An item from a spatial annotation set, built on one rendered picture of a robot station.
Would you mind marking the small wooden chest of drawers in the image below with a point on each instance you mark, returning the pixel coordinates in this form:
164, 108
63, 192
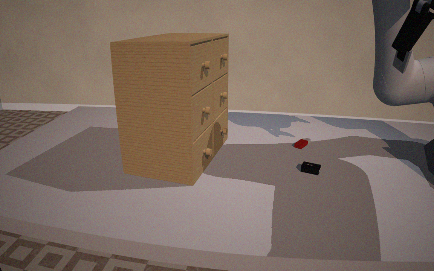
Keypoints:
152, 88

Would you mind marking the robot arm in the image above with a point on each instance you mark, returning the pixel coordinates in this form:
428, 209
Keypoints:
416, 84

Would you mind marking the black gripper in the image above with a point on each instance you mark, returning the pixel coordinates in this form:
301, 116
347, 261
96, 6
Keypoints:
413, 27

